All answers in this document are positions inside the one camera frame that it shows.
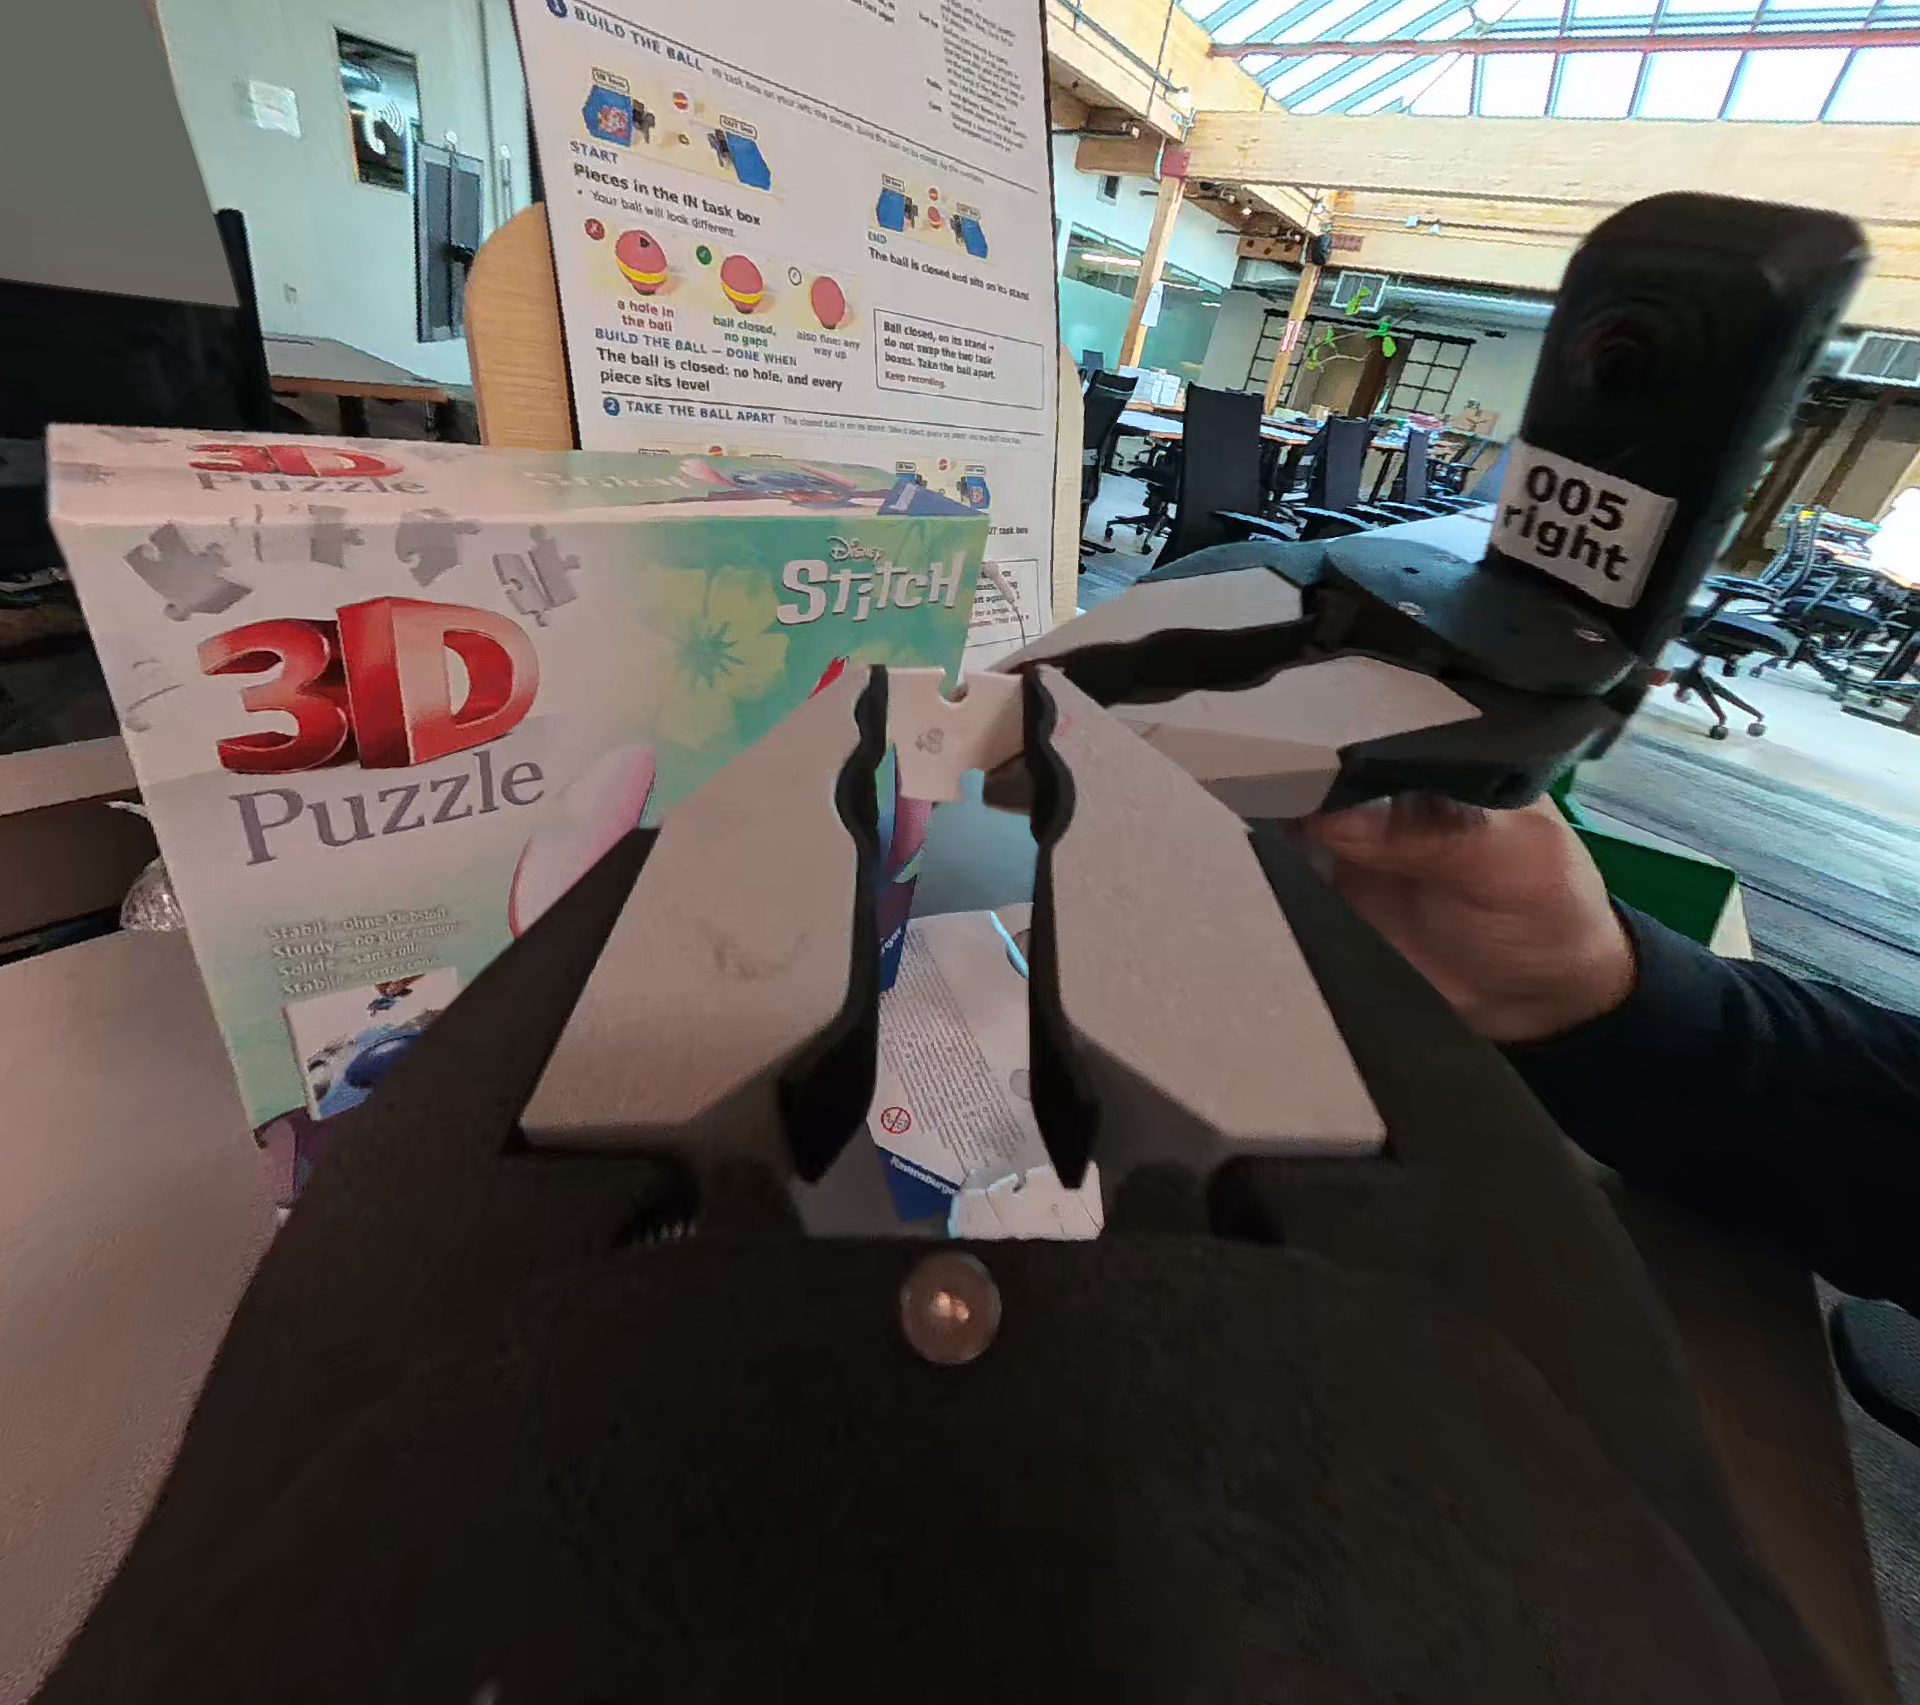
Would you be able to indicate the group of black office chairs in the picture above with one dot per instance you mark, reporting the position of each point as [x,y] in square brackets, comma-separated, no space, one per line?
[1215,462]

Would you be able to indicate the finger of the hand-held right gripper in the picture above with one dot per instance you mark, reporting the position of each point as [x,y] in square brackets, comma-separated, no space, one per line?
[1320,722]
[1198,626]

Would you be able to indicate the green plastic bin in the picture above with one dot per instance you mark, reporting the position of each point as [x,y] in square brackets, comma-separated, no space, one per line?
[1666,881]

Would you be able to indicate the person's right hand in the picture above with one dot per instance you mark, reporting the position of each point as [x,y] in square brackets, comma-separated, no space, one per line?
[1500,912]

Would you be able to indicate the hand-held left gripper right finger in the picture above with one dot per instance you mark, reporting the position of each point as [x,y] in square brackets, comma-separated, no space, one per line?
[1198,984]

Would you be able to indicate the person's right forearm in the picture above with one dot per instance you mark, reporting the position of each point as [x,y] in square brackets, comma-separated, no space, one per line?
[1770,1105]

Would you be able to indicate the white puzzle piece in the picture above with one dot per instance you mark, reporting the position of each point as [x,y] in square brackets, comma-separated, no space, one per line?
[945,747]

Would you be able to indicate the colourful cardboard puzzle box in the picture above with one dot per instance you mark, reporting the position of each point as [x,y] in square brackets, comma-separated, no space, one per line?
[374,687]

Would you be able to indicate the green plant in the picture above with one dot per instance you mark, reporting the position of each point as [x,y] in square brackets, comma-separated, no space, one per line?
[1357,340]

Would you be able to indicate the white paper leaflet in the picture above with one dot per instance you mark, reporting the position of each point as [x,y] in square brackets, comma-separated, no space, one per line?
[960,1058]

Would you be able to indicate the instruction sheet board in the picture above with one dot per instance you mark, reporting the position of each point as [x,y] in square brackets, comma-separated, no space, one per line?
[750,159]

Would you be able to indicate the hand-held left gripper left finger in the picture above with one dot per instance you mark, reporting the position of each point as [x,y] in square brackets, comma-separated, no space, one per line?
[705,984]

